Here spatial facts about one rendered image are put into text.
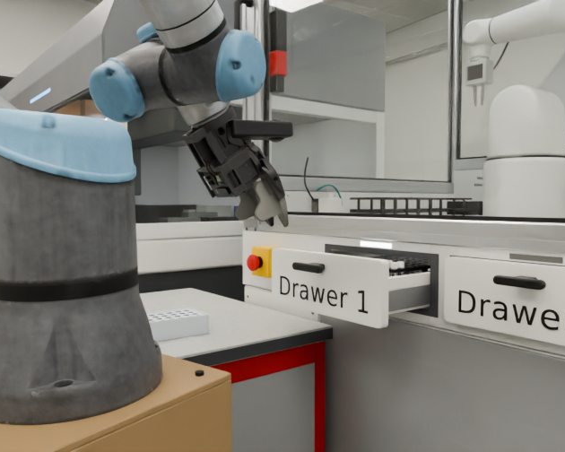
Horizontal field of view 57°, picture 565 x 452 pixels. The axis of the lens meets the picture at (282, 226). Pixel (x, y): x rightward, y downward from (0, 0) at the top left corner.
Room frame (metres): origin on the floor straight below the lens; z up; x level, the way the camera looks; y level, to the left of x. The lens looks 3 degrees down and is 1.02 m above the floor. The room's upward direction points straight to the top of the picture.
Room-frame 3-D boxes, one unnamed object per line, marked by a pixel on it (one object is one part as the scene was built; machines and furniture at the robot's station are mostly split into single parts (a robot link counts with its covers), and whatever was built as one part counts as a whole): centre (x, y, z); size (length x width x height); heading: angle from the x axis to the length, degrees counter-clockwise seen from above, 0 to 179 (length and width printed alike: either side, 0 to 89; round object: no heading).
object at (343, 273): (0.94, -0.07, 0.87); 0.29 x 0.02 x 0.11; 38
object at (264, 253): (1.27, 0.04, 0.88); 0.07 x 0.05 x 0.07; 38
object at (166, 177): (2.58, 0.61, 1.13); 1.78 x 1.14 x 0.45; 38
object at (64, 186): (0.44, 0.19, 1.03); 0.13 x 0.12 x 0.14; 61
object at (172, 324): (1.02, 0.22, 0.78); 0.12 x 0.08 x 0.04; 126
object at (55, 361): (0.44, 0.18, 0.91); 0.15 x 0.15 x 0.10
